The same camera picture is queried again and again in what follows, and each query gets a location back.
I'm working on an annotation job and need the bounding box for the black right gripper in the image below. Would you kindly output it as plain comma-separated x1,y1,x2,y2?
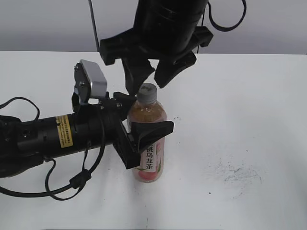
99,26,213,96

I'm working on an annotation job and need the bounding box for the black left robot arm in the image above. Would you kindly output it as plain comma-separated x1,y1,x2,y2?
0,92,174,178

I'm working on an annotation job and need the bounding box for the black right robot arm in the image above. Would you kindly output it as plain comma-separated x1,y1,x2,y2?
99,0,213,96

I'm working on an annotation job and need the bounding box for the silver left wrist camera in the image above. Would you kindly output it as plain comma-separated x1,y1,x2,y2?
74,59,107,105

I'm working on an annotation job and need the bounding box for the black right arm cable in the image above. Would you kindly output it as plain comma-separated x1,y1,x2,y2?
196,0,248,55

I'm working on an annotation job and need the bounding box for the grey bottle cap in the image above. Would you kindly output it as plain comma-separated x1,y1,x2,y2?
136,83,157,104

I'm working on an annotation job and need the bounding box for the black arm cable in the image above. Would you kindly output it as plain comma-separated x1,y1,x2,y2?
196,0,248,55
0,96,106,201

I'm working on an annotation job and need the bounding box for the peach oolong tea bottle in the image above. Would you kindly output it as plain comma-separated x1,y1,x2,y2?
127,83,167,184

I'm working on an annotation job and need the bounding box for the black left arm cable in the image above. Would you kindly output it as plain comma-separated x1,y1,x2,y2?
0,96,106,201

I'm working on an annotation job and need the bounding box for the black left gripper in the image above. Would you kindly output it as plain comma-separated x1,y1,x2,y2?
71,92,174,169

